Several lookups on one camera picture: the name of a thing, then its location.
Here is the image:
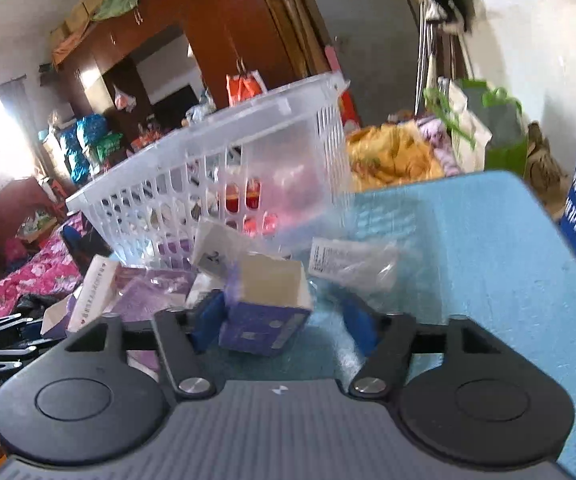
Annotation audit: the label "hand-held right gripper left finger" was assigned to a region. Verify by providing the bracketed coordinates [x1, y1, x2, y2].
[63, 290, 227, 400]

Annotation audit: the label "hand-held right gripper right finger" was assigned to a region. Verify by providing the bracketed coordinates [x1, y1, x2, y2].
[340, 296, 514, 401]

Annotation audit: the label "purple box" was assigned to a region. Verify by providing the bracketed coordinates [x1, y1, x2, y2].
[217, 253, 315, 357]

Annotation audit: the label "white printed box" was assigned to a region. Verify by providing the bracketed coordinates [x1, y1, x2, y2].
[66, 253, 122, 334]

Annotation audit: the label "white plastic basket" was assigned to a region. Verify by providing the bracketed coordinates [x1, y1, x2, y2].
[65, 72, 355, 272]

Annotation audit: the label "pink floral blanket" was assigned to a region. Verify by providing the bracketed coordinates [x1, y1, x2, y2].
[0, 214, 90, 324]

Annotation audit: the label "white carton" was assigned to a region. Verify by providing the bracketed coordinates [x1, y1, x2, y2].
[190, 216, 255, 282]

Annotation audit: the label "purple wrapped packet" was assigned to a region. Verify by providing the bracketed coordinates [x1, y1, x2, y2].
[110, 267, 200, 322]

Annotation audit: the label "clear plastic packet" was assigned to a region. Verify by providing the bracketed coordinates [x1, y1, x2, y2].
[309, 236, 402, 292]

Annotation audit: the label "red cabinet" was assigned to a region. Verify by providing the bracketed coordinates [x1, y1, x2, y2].
[0, 176, 65, 242]

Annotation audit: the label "pile of dark clothes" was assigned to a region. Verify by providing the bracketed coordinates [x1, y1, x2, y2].
[62, 210, 115, 262]

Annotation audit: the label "yellow cloth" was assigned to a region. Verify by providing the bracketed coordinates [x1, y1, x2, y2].
[344, 122, 447, 194]

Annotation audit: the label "green printed bag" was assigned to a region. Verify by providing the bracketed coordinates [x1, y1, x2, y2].
[95, 132, 125, 162]

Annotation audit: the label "blue patterned bags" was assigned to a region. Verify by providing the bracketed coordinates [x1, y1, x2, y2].
[60, 113, 110, 182]

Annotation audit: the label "black television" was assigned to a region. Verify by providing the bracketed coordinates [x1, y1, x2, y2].
[150, 84, 205, 122]

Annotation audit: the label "grey curtain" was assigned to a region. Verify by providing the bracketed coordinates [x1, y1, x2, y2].
[0, 77, 37, 127]

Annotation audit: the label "orange plastic bag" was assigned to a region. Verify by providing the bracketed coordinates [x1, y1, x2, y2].
[225, 70, 265, 109]

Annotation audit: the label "green white tote bag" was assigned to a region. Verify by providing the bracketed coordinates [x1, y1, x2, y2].
[422, 77, 530, 177]

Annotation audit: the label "pink plastic bag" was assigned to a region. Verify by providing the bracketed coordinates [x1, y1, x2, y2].
[112, 87, 139, 114]

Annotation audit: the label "brown cardboard box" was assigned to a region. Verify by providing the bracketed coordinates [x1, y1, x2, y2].
[524, 121, 570, 207]

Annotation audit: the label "metal poles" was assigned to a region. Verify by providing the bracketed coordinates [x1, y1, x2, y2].
[412, 0, 445, 112]

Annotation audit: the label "orange cloth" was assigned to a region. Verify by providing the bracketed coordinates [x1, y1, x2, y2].
[50, 22, 100, 67]

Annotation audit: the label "brown wooden wardrobe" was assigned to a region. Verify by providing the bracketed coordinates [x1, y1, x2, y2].
[52, 0, 335, 127]

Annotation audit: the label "small cardboard box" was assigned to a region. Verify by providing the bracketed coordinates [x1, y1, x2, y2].
[47, 24, 70, 54]

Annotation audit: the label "wooden planks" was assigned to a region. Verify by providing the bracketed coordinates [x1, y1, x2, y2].
[262, 0, 335, 82]

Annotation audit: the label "medium cardboard box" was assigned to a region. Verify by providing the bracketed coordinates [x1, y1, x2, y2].
[62, 4, 92, 37]

